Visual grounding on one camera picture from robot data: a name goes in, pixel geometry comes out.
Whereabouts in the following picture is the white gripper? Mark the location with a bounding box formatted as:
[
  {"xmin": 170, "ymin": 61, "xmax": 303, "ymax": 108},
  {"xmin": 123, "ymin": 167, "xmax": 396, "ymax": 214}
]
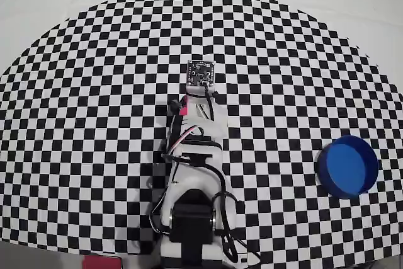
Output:
[{"xmin": 169, "ymin": 86, "xmax": 227, "ymax": 137}]

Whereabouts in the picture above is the blue round box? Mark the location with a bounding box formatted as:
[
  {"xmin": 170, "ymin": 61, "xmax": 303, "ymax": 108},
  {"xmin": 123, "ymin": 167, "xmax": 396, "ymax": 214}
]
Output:
[{"xmin": 316, "ymin": 135, "xmax": 380, "ymax": 200}]

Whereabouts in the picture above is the black white checkerboard mat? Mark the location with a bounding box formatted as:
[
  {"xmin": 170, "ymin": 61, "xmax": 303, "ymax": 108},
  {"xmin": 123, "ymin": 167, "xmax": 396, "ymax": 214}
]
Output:
[{"xmin": 0, "ymin": 0, "xmax": 403, "ymax": 265}]

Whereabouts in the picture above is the red flat object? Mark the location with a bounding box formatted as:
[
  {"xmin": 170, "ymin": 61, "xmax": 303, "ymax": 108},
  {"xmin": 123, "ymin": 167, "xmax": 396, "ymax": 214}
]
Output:
[{"xmin": 82, "ymin": 255, "xmax": 123, "ymax": 269}]

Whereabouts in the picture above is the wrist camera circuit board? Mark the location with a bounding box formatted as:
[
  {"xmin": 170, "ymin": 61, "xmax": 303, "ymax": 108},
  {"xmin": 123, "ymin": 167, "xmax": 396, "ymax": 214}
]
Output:
[{"xmin": 185, "ymin": 59, "xmax": 217, "ymax": 89}]

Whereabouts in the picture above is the black cable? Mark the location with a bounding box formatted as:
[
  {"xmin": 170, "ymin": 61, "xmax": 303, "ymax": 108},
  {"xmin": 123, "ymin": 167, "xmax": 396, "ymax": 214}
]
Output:
[{"xmin": 201, "ymin": 83, "xmax": 262, "ymax": 262}]

